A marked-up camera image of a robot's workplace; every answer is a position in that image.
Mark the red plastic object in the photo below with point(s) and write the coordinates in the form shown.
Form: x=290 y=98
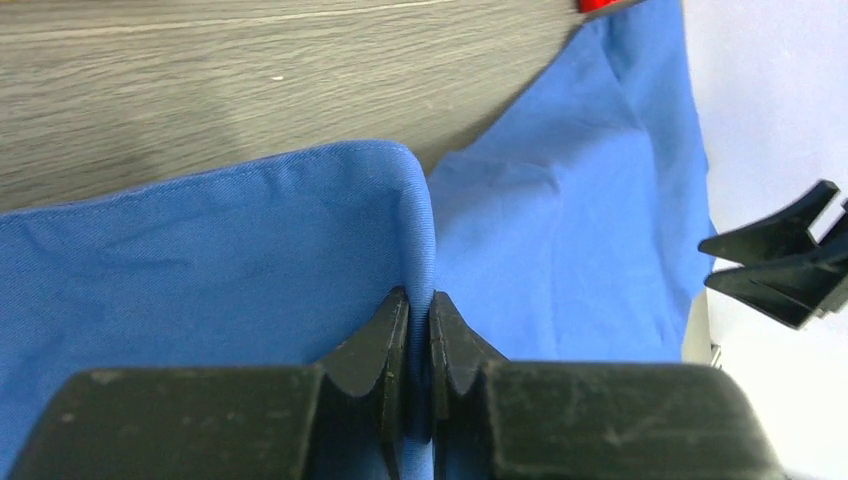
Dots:
x=597 y=7

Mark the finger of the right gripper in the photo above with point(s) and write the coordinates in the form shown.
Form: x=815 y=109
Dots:
x=793 y=289
x=782 y=234

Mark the blue surgical drape cloth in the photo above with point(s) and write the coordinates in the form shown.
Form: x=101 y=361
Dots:
x=567 y=231

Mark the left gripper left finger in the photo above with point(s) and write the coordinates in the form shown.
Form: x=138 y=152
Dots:
x=360 y=419

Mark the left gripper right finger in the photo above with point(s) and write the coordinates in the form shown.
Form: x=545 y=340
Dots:
x=461 y=425

